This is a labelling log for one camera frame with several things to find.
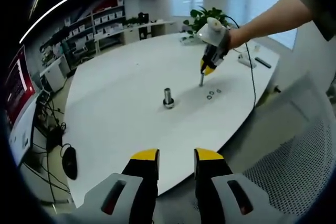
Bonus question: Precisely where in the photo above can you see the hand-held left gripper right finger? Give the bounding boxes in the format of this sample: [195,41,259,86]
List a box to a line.
[193,147,295,224]

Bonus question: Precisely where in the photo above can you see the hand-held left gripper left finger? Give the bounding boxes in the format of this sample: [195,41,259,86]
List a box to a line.
[56,148,160,224]

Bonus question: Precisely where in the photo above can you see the thick threaded stud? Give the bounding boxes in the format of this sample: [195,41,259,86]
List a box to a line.
[162,87,176,110]

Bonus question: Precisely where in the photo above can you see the green potted plant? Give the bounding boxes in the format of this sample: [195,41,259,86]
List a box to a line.
[183,6,234,37]

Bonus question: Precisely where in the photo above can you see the black remote control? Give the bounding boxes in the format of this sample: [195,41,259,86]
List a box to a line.
[255,56,272,69]

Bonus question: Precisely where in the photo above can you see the long white desk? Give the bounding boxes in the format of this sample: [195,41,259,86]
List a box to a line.
[122,20,177,46]

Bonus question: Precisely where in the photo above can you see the black computer mouse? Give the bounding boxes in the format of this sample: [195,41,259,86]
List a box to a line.
[60,146,79,181]

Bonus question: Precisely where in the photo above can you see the black boxy object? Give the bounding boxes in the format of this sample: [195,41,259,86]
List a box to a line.
[137,12,150,24]

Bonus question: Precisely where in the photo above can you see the grey mesh office chair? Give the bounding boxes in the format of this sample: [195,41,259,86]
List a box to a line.
[230,98,334,224]

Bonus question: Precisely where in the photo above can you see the person's olive sleeve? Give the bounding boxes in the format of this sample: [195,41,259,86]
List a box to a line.
[292,0,336,42]

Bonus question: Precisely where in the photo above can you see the storage shelves with white bins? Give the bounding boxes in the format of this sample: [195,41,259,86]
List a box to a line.
[61,0,125,53]

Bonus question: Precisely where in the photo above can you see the white cabinet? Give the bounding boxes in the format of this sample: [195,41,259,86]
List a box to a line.
[39,56,72,94]

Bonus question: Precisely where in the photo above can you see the monitor with red screen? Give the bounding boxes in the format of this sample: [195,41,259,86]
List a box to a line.
[3,45,40,167]

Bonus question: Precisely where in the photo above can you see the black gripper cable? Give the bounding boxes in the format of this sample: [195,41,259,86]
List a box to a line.
[225,15,257,108]

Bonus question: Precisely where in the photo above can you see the tangle of black cables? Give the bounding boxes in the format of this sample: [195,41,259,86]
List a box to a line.
[36,94,69,153]

